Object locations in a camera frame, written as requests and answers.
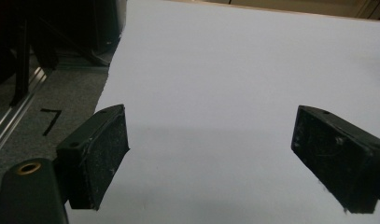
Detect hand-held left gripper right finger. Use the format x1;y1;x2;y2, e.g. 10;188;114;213
290;105;380;215

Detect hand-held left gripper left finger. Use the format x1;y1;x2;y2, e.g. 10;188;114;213
55;104;131;211

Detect black metal stand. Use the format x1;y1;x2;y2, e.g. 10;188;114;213
9;18;111;107

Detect aluminium rail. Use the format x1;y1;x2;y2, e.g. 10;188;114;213
0;66;53;161

